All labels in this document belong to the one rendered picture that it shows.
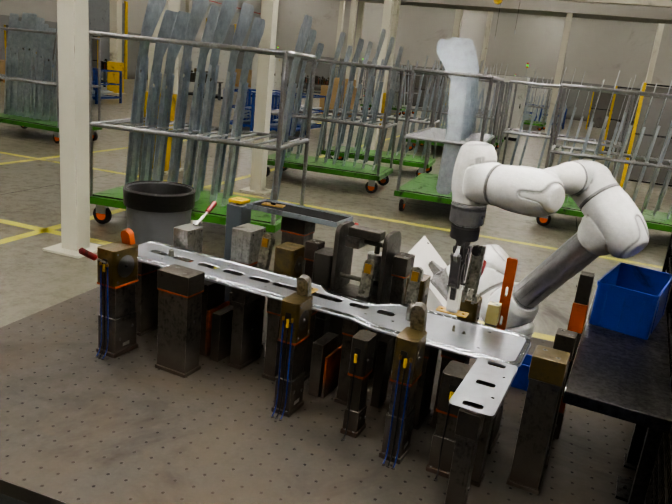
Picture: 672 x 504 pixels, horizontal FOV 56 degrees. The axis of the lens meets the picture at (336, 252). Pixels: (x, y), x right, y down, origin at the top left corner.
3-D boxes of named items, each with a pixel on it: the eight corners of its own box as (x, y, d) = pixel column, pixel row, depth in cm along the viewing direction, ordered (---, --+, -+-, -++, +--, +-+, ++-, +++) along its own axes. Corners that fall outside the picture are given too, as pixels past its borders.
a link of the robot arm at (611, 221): (495, 297, 254) (524, 346, 245) (465, 306, 246) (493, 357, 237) (630, 178, 194) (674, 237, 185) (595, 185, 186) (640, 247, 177)
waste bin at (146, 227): (107, 285, 461) (107, 186, 441) (148, 268, 507) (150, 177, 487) (167, 299, 446) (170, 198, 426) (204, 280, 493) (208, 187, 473)
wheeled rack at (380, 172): (253, 176, 952) (261, 53, 903) (278, 168, 1045) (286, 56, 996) (377, 195, 906) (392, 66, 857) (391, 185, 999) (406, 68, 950)
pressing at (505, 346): (105, 255, 215) (105, 251, 214) (151, 242, 234) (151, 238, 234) (517, 371, 160) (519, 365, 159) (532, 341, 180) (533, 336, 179)
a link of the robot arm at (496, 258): (456, 267, 261) (501, 237, 252) (478, 306, 254) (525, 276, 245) (440, 263, 247) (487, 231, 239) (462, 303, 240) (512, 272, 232)
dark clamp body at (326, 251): (302, 357, 221) (312, 251, 211) (318, 346, 232) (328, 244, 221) (321, 363, 218) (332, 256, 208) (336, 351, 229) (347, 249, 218)
